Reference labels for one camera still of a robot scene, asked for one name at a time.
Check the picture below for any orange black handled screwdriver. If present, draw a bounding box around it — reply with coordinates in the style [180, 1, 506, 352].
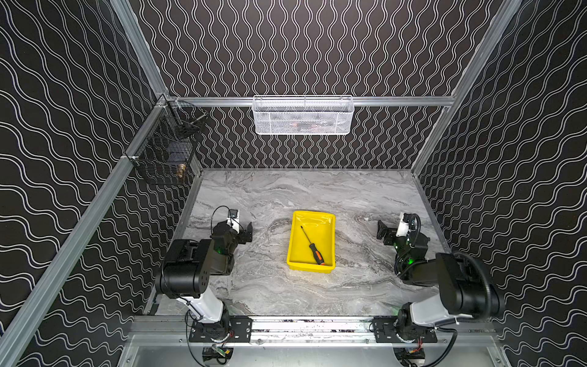
[301, 226, 325, 265]

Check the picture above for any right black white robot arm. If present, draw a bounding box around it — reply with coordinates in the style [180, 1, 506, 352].
[376, 213, 505, 329]

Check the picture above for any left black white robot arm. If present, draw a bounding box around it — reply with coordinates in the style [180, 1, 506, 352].
[155, 220, 254, 332]

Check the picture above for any yellow plastic bin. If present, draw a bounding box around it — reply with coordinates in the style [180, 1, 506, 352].
[287, 210, 336, 274]

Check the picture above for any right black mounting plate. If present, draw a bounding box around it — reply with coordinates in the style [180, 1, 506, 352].
[369, 317, 438, 343]

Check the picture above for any black mounting plate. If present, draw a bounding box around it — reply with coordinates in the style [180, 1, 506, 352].
[369, 317, 438, 343]
[188, 316, 253, 344]

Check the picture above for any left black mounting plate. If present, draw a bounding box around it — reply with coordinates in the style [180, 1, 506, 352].
[188, 316, 253, 344]

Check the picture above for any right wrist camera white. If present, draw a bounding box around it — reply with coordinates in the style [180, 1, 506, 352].
[396, 213, 421, 237]

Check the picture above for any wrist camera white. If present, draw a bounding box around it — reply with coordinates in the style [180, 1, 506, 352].
[396, 213, 421, 237]
[227, 209, 241, 233]

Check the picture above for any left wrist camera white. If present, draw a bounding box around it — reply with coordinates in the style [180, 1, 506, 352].
[227, 209, 241, 233]

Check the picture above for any right black corrugated cable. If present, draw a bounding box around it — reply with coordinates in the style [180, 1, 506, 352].
[451, 251, 498, 317]

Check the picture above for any black wire basket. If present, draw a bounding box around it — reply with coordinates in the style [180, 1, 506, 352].
[131, 102, 209, 187]

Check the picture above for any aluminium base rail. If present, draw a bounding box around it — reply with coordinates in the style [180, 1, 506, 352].
[127, 314, 498, 349]

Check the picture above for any white wire mesh basket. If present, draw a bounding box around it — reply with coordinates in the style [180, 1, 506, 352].
[252, 95, 355, 135]

